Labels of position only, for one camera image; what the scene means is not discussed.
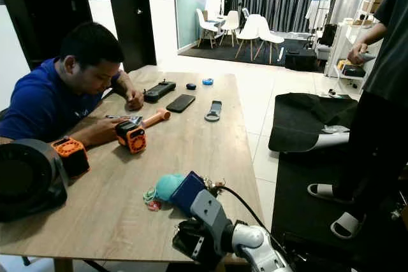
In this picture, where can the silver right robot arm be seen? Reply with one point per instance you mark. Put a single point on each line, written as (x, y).
(258, 250)

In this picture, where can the dark blue wallet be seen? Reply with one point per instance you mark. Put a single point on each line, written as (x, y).
(188, 193)

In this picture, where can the light wooden table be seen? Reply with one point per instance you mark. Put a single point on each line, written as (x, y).
(121, 195)

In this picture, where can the black smartphone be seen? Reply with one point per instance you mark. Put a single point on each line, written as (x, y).
(180, 103)

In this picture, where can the small orange black box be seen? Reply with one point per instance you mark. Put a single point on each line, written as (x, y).
(71, 157)

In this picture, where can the black handheld controller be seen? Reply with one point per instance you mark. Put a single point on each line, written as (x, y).
(159, 91)

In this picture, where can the small black round cap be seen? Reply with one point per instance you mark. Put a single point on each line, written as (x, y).
(190, 85)

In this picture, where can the small blue round cap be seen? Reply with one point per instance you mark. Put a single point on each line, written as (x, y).
(207, 81)

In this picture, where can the black cloth cover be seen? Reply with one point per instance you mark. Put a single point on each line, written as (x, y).
(306, 119)

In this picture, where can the round black speaker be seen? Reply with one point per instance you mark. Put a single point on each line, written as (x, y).
(29, 181)

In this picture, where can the black rug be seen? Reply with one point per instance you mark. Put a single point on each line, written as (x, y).
(223, 55)

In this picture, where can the seated person in blue shirt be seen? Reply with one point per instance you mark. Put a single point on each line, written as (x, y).
(38, 103)

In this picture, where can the black floor box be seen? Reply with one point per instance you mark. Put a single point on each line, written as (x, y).
(300, 60)

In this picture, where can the white chair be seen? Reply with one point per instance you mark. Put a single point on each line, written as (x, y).
(271, 36)
(247, 28)
(205, 23)
(229, 23)

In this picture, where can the standing person in dark clothes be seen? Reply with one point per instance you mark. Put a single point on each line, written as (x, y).
(382, 125)

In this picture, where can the black door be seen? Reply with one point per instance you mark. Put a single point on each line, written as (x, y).
(131, 11)

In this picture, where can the black backpack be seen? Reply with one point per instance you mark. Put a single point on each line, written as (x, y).
(327, 34)

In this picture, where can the white shelf unit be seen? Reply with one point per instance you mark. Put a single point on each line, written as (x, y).
(344, 39)

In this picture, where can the white hand controller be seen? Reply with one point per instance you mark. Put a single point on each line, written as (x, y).
(370, 58)

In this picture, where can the metal clothes rack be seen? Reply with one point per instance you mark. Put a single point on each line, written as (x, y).
(295, 6)

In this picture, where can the white shirt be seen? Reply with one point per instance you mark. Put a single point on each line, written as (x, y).
(317, 13)

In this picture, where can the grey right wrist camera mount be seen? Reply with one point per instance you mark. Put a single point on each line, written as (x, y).
(210, 216)

